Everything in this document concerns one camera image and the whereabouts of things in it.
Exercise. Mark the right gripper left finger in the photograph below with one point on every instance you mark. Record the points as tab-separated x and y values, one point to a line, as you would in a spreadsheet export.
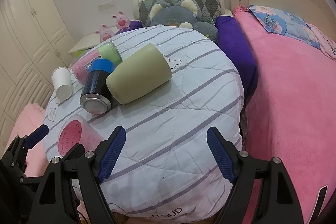
92	168

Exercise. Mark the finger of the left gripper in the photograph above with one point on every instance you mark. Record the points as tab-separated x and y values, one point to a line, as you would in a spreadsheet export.
71	155
14	158

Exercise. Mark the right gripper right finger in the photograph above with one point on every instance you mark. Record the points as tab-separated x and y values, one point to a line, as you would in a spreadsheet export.
277	201

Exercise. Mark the pink lined clear plastic cup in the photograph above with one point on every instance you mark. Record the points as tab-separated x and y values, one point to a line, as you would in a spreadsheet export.
77	130

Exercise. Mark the white paper cup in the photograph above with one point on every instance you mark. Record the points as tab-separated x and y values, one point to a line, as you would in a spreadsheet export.
61	80

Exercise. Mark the green foam cup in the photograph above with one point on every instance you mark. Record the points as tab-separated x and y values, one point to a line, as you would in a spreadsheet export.
138	75

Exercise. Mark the blue black metal can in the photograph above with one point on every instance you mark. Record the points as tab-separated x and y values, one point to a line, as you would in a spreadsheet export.
96	97

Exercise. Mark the white striped folded quilt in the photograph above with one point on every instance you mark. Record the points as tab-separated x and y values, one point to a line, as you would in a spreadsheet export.
166	171

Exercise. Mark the pink fleece blanket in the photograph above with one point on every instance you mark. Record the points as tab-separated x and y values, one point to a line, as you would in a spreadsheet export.
291	114

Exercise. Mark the pink green labelled jar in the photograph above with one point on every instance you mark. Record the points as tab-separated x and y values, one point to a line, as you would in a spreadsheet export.
106	50

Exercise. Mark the cream wardrobe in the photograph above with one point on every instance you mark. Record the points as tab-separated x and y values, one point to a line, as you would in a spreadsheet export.
34	42

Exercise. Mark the left pink bunny toy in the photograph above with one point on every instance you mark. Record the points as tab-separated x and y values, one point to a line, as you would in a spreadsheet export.
105	33

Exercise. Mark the pink bunny toy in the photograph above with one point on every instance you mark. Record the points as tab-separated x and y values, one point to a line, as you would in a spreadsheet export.
122	21
105	33

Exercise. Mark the right pink bunny toy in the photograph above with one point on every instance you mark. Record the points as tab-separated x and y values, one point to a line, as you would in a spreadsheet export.
122	21

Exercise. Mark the pink printed pillow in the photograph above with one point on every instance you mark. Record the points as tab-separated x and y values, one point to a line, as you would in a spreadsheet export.
327	45

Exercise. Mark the purple blanket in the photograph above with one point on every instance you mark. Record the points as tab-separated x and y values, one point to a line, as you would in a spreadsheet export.
233	42

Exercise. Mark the grey bear plush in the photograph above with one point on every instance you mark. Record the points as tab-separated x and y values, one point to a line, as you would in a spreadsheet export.
185	13

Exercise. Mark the blue cartoon pillow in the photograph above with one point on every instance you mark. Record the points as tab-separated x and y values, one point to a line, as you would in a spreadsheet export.
284	23

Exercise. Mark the white wall socket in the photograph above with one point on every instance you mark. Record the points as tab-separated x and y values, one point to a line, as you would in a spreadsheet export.
106	5

